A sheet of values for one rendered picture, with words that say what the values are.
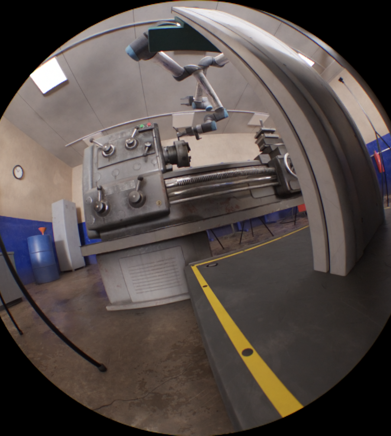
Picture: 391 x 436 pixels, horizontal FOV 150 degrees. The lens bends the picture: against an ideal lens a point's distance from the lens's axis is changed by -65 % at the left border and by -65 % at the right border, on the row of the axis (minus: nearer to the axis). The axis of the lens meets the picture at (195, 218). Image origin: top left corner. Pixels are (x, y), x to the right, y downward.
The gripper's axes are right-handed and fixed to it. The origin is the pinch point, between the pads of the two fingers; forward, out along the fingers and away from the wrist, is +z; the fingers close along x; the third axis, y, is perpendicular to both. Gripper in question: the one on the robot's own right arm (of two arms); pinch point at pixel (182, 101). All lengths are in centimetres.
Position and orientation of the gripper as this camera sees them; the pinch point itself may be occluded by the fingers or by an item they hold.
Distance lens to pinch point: 194.1
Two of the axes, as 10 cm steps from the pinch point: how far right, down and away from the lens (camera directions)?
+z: -9.6, 2.2, -1.5
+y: 2.6, 6.7, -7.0
